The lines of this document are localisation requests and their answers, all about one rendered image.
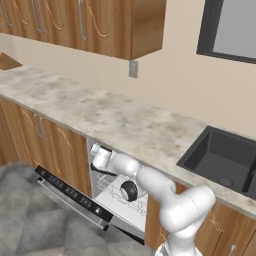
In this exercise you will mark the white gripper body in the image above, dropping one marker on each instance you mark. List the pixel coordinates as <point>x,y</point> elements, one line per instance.
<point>98,149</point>

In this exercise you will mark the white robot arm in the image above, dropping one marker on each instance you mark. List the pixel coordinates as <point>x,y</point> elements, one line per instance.
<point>186,206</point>

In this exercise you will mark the dishwasher body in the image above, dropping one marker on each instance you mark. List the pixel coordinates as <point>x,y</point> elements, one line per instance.
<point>93,173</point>

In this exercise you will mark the wooden base cupboard door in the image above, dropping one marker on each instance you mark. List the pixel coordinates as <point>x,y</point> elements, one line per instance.
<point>66,156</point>
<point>226,230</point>
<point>20,133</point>

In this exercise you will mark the dishwasher door with black panel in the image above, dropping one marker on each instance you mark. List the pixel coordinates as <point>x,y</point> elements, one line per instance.
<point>74,194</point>

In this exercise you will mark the black kitchen sink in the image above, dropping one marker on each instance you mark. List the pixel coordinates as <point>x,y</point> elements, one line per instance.
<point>216,156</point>

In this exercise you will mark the dark framed window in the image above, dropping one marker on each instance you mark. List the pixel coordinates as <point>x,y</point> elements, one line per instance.
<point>233,26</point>

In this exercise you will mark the grey wall socket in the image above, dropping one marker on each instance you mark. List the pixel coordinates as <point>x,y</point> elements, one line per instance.
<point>133,69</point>

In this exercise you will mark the wooden wall cupboard door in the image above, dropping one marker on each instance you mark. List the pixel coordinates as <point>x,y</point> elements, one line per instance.
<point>106,26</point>
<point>60,23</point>
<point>20,16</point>

